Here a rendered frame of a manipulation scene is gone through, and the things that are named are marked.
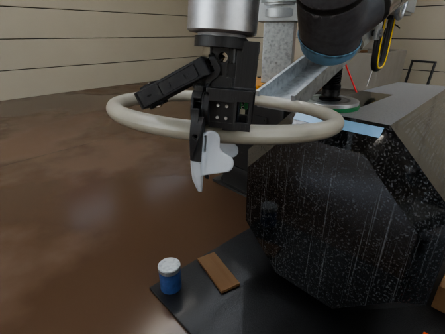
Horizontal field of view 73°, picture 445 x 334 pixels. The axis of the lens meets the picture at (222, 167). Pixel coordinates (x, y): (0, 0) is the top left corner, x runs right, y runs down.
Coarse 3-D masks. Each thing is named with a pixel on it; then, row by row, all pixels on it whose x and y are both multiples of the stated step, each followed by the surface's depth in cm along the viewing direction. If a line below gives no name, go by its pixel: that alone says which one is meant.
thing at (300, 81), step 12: (372, 36) 117; (360, 48) 107; (300, 60) 98; (348, 60) 102; (288, 72) 94; (300, 72) 100; (312, 72) 99; (324, 72) 88; (336, 72) 96; (264, 84) 86; (276, 84) 90; (288, 84) 94; (300, 84) 93; (312, 84) 83; (324, 84) 91; (276, 96) 89; (288, 96) 87; (300, 96) 79; (312, 96) 86; (276, 108) 83
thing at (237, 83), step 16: (224, 48) 38; (240, 48) 37; (256, 48) 37; (224, 64) 39; (240, 64) 38; (256, 64) 38; (208, 80) 40; (224, 80) 40; (240, 80) 39; (192, 96) 39; (208, 96) 39; (224, 96) 38; (240, 96) 38; (208, 112) 40; (224, 112) 40; (240, 112) 41; (224, 128) 41; (240, 128) 39
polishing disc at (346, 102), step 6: (318, 96) 120; (342, 96) 120; (312, 102) 110; (318, 102) 110; (324, 102) 110; (330, 102) 110; (336, 102) 110; (342, 102) 110; (348, 102) 110; (354, 102) 110; (330, 108) 106; (336, 108) 106; (342, 108) 106; (348, 108) 106
